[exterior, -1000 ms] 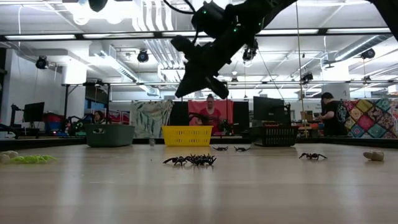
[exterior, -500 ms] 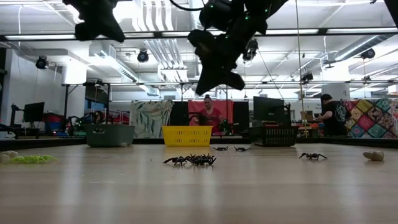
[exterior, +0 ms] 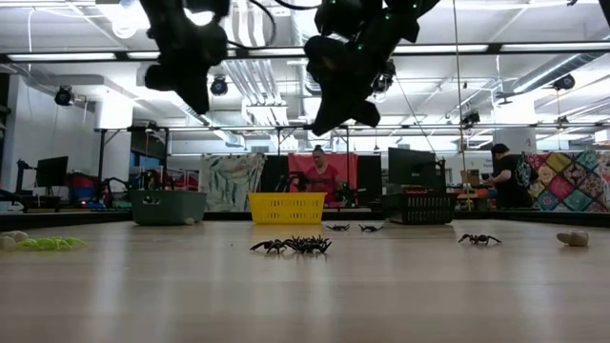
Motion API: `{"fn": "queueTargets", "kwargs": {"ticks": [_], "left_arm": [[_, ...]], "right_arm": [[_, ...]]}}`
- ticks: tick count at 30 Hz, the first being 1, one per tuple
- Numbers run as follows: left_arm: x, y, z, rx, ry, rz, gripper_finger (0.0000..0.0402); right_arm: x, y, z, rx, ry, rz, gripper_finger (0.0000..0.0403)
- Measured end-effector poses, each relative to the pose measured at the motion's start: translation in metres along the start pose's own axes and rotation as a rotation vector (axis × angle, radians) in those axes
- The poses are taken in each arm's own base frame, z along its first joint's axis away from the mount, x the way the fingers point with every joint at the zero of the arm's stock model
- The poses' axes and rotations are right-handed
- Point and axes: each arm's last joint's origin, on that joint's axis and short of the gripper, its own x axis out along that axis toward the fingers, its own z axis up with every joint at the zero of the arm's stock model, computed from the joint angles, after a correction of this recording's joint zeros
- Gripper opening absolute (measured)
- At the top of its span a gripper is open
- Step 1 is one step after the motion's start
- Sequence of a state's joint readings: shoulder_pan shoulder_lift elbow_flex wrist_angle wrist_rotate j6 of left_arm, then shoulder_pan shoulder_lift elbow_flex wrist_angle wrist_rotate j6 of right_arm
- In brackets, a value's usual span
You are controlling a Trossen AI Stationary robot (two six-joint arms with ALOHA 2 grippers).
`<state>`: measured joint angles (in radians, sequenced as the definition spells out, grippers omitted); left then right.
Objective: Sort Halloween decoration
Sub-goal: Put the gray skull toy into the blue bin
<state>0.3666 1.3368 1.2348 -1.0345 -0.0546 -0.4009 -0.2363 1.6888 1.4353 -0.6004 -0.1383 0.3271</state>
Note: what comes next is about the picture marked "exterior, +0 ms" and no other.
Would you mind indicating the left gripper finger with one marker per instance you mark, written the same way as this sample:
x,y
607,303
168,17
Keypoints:
x,y
200,100

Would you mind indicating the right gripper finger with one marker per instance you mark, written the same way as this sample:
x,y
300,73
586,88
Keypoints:
x,y
333,116
367,114

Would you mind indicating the yellow plastic basket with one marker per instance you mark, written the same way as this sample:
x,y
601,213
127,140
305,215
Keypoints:
x,y
286,209

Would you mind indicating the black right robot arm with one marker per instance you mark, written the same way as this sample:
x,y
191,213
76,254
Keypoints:
x,y
410,9

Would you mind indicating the black ceiling spotlight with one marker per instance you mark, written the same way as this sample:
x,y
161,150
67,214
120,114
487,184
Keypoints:
x,y
388,82
219,86
564,82
472,118
63,96

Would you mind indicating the black bar with light strips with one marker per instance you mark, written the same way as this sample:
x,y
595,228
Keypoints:
x,y
248,51

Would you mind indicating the red backdrop cloth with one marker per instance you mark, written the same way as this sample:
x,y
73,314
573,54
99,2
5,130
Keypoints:
x,y
298,164

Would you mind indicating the black backdrop panel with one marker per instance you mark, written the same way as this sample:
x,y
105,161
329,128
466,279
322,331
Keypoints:
x,y
274,174
369,176

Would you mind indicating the person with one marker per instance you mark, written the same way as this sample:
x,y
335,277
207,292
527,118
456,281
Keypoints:
x,y
324,181
510,181

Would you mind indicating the black monitor on stand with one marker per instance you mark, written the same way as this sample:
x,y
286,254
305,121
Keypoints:
x,y
410,167

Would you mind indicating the leaf-print backdrop cloth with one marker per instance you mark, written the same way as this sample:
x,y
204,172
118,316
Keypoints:
x,y
233,181

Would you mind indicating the black plastic basket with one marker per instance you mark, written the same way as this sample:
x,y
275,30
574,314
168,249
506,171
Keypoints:
x,y
419,209

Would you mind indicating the green plastic basket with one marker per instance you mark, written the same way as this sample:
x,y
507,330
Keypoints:
x,y
167,209

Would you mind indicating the cardboard box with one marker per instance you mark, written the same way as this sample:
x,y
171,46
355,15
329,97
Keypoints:
x,y
473,177

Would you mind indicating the small black monitor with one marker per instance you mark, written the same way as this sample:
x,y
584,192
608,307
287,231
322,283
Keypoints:
x,y
51,171

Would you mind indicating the colourful patchwork quilt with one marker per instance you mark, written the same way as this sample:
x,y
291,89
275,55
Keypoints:
x,y
572,181

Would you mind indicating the silver air duct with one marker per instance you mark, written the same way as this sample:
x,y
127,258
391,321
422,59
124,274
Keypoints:
x,y
310,90

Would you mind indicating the black aluminium rig frame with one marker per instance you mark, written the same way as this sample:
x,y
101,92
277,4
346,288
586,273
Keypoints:
x,y
71,220

